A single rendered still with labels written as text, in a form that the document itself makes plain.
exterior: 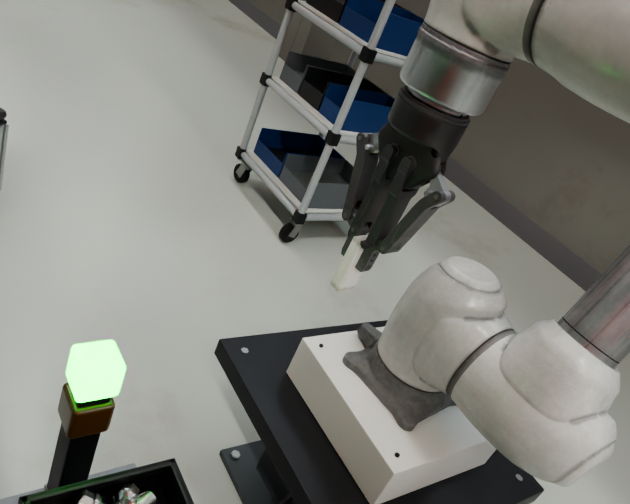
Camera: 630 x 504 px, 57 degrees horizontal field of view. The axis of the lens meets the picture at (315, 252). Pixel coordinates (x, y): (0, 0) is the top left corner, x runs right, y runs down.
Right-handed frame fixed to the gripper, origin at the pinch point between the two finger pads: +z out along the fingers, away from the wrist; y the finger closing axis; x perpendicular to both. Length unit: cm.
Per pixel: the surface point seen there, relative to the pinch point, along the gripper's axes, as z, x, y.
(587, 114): 6, -256, 79
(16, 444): 75, 16, 40
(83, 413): 13.2, 29.0, 0.1
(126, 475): 17.2, 26.3, -5.1
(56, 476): 24.2, 29.3, 1.4
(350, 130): 29, -103, 91
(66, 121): 77, -47, 182
